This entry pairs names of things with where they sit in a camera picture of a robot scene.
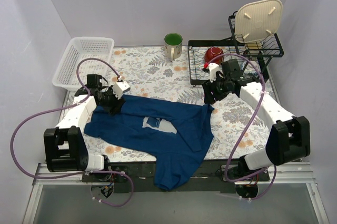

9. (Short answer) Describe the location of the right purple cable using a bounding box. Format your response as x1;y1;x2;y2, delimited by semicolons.
206;53;277;201

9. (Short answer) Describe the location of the purple cable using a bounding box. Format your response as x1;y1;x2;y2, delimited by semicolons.
9;57;134;208
206;53;277;201

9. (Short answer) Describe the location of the white plastic basket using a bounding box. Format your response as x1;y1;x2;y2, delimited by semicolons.
52;37;114;92

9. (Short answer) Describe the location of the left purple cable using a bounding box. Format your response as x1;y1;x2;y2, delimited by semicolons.
9;57;134;208

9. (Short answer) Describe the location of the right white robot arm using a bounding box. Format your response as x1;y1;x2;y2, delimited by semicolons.
202;59;311;182

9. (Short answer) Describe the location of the blue t shirt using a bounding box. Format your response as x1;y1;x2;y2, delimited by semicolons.
84;95;214;191

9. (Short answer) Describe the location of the black wire dish rack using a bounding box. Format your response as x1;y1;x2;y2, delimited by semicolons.
187;12;284;86

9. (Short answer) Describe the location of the green inside floral mug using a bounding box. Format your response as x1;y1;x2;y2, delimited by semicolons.
164;33;183;62

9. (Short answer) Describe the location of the red bowl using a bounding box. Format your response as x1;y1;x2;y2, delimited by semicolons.
204;46;223;63

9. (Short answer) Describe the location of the cream square plastic lid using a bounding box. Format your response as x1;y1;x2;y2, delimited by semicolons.
234;0;283;43

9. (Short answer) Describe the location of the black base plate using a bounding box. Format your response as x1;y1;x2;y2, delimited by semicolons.
81;159;271;194

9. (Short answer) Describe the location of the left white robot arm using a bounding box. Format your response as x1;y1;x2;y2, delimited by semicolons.
44;74;130;182

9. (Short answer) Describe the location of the aluminium frame rail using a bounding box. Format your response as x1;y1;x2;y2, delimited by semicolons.
33;159;315;184

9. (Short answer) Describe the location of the floral table mat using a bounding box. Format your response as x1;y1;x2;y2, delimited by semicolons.
84;46;269;162

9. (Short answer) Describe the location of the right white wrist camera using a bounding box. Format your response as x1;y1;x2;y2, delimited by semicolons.
203;63;221;83

